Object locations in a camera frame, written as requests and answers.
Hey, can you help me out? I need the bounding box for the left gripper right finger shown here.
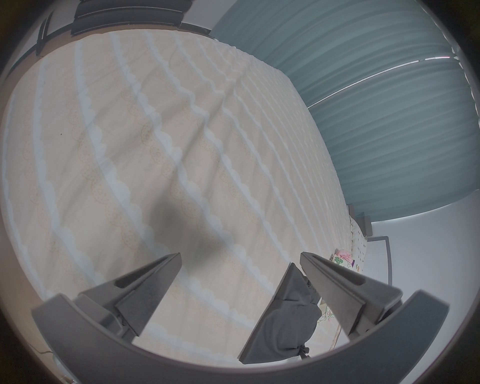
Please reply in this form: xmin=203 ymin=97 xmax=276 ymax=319
xmin=299 ymin=252 xmax=404 ymax=337

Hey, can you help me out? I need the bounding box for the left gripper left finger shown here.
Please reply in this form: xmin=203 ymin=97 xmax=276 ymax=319
xmin=77 ymin=252 xmax=183 ymax=337

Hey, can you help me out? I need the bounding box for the black T-shirt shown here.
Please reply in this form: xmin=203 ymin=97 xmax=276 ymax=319
xmin=239 ymin=262 xmax=320 ymax=365

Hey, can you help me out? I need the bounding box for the bed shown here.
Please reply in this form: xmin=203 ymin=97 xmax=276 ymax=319
xmin=0 ymin=30 xmax=393 ymax=366

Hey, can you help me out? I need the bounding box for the white printed pyjama top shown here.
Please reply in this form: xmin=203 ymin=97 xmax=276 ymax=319
xmin=317 ymin=252 xmax=364 ymax=326

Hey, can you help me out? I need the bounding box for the white printed pillow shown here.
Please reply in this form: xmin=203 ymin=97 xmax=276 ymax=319
xmin=349 ymin=217 xmax=371 ymax=271

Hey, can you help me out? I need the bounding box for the grey bedside table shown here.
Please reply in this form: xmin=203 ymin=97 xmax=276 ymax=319
xmin=348 ymin=204 xmax=373 ymax=237

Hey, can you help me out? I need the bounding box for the blue-green curtain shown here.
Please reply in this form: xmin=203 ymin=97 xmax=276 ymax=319
xmin=308 ymin=55 xmax=480 ymax=223
xmin=209 ymin=0 xmax=463 ymax=109

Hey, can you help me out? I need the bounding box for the black chest of drawers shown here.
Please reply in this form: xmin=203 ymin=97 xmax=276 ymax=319
xmin=72 ymin=0 xmax=193 ymax=37

